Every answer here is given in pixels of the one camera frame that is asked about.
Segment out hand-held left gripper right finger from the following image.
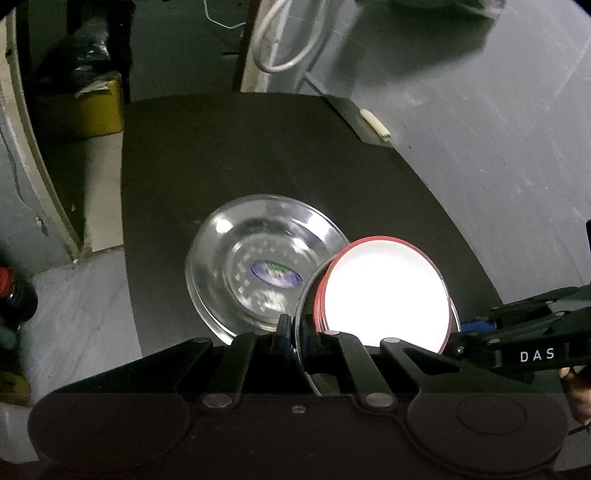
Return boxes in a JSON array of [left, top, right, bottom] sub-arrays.
[[302, 316, 463, 409]]

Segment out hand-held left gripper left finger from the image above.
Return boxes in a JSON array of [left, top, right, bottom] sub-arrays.
[[59, 314, 293, 409]]

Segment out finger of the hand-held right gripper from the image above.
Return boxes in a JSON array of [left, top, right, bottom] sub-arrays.
[[461, 286, 591, 335], [442, 331, 505, 368]]

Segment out steel bowl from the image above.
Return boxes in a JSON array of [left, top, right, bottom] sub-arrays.
[[294, 256, 462, 398]]

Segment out red-rimmed white plate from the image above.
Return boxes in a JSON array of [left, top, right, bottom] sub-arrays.
[[315, 235, 452, 354]]

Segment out steel plate with blue sticker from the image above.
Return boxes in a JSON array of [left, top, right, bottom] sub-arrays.
[[185, 194, 350, 344]]

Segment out person's right hand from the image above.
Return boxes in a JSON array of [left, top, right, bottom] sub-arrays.
[[558, 366, 591, 425]]

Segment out white foam tube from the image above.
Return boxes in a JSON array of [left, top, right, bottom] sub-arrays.
[[361, 108, 392, 139]]

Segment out red-capped dark bottle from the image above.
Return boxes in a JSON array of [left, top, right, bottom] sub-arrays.
[[0, 267, 38, 326]]

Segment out yellow bin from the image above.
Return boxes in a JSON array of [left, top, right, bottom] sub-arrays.
[[44, 76, 124, 138]]

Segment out grey cabinet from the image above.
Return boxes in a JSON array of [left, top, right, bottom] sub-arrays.
[[129, 0, 252, 100]]

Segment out thick white cable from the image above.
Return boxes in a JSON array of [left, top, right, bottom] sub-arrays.
[[252, 0, 326, 73]]

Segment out thin white wire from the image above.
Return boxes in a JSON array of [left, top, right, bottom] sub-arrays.
[[203, 0, 245, 29]]

